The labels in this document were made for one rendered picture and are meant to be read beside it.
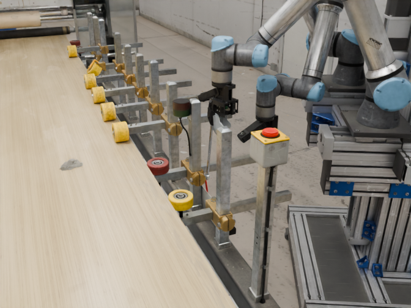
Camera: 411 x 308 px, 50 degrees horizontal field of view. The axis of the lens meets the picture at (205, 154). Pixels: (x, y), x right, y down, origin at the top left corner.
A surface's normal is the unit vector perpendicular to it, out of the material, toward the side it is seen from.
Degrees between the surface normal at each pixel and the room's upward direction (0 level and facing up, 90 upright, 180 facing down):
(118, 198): 0
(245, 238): 0
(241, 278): 0
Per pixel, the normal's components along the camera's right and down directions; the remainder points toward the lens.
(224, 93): -0.74, 0.30
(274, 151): 0.38, 0.41
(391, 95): -0.16, 0.54
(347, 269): 0.00, -0.90
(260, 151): -0.92, 0.17
